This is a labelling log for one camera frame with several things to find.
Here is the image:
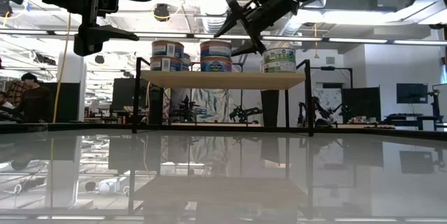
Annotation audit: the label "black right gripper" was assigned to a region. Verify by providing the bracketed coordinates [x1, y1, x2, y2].
[213, 0, 302, 57]

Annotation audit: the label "wooden shelf black metal legs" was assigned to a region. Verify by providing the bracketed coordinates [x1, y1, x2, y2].
[131, 56, 314, 137]

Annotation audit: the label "black ceiling dome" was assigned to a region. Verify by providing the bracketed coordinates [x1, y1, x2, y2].
[152, 3, 171, 22]

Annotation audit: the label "ceiling light strip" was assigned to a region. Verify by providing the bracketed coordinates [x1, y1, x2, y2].
[0, 30, 447, 46]

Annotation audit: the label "black pillar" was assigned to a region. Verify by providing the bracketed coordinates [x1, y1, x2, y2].
[261, 89, 280, 128]

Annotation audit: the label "black computer monitor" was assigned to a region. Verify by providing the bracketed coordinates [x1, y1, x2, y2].
[51, 82, 81, 123]
[396, 83, 429, 105]
[110, 78, 140, 113]
[342, 87, 381, 124]

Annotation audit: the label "person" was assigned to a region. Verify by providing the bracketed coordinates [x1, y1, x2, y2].
[0, 91, 17, 120]
[15, 73, 54, 124]

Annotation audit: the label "red patterned cushion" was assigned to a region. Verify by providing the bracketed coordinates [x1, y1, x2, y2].
[3, 80, 24, 106]

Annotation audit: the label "black desk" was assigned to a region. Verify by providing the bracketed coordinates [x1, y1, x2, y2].
[383, 113, 446, 130]

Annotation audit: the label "yellow cable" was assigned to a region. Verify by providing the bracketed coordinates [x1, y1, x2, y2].
[52, 13, 73, 124]

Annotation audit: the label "black metal table frame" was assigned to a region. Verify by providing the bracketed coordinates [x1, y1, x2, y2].
[0, 121, 447, 141]

